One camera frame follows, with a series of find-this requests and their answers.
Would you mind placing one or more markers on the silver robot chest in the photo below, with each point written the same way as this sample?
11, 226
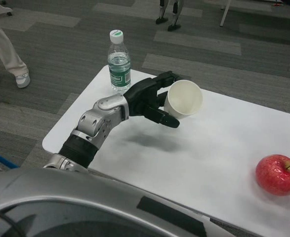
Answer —
73, 205

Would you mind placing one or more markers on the humanoid robot legs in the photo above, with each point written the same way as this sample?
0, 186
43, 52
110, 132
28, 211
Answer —
174, 17

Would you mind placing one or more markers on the white metal frame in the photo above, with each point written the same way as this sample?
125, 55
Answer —
225, 13

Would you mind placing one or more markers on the red apple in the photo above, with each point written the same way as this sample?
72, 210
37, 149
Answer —
277, 175

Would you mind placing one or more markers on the white paper cup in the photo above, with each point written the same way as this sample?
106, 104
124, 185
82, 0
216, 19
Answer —
184, 98

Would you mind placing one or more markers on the person in beige trousers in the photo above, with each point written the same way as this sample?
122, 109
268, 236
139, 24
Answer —
9, 54

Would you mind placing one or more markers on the clear plastic water bottle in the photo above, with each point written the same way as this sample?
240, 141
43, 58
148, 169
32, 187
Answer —
119, 71

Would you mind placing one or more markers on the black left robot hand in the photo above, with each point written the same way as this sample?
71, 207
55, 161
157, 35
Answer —
142, 98

